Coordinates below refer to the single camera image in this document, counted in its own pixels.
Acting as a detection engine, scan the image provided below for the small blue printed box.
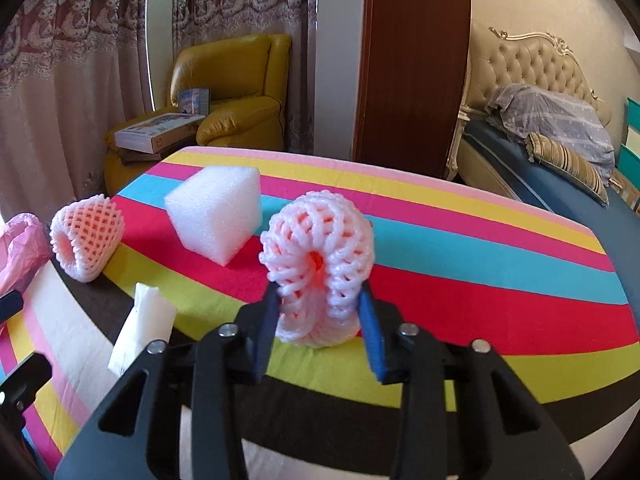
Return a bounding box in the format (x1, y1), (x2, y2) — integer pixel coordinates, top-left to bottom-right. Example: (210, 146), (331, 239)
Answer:
(177, 87), (211, 116)

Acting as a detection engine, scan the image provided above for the grey dotted pillow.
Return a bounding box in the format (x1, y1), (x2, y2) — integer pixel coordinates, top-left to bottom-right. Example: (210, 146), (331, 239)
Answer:
(486, 83), (616, 187)

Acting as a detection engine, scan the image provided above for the yellow leather armchair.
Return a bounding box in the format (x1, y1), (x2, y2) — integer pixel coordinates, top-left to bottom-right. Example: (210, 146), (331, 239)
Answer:
(102, 34), (293, 197)

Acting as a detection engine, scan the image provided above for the brown wooden door frame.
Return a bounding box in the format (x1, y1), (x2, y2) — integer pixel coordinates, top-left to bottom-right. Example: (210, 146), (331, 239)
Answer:
(351, 0), (474, 179)

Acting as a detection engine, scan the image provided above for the brown flat box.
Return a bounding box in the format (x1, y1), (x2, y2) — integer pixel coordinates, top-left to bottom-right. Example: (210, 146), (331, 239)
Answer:
(117, 147), (169, 165)

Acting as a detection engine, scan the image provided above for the white foam scrap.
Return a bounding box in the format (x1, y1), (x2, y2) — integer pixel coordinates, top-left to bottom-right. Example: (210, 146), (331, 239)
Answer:
(107, 282), (179, 377)

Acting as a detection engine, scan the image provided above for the pink foam fruit net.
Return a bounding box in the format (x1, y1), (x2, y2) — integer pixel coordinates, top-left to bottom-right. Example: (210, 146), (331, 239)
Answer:
(259, 190), (376, 349)
(49, 196), (126, 283)

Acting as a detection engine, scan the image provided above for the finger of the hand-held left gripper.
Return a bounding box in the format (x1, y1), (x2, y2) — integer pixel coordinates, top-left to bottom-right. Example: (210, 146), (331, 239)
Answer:
(0, 292), (25, 327)
(0, 352), (54, 422)

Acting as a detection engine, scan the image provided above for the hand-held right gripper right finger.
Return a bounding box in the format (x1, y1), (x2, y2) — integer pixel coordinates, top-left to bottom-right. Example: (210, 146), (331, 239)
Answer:
(357, 282), (587, 480)

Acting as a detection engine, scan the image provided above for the striped bolster pillow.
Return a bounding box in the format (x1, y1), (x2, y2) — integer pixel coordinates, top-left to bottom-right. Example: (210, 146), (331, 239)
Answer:
(525, 132), (610, 209)

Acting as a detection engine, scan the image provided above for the pink bin with pink bag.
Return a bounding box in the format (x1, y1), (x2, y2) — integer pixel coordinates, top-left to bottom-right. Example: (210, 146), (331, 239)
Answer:
(0, 212), (54, 297)

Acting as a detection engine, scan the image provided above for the white foam block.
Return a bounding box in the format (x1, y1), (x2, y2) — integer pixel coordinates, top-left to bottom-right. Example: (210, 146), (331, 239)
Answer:
(164, 165), (264, 267)

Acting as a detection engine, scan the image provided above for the striped colourful tablecloth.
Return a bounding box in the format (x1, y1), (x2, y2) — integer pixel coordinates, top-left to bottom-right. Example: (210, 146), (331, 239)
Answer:
(0, 146), (640, 480)

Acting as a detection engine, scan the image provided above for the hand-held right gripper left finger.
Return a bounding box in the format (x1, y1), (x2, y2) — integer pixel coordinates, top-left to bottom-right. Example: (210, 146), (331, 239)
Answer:
(54, 280), (282, 480)

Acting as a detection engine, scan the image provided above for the pink patterned curtain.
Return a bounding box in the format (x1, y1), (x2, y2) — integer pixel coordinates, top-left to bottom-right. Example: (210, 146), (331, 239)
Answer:
(172, 0), (319, 154)
(0, 0), (152, 222)

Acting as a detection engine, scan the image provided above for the flat white cardboard box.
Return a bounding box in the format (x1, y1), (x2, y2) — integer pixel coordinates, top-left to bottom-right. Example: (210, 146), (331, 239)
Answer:
(114, 113), (207, 154)

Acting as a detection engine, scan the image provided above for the teal storage drawer unit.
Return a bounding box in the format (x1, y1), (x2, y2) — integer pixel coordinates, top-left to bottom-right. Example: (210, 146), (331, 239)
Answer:
(617, 97), (640, 197)

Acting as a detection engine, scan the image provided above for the beige tufted headboard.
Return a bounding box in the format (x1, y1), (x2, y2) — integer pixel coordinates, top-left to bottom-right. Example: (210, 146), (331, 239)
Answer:
(446, 25), (614, 182)

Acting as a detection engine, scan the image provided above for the bed with blue sheet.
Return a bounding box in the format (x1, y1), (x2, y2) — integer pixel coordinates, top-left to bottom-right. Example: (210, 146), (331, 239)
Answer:
(457, 115), (640, 312)

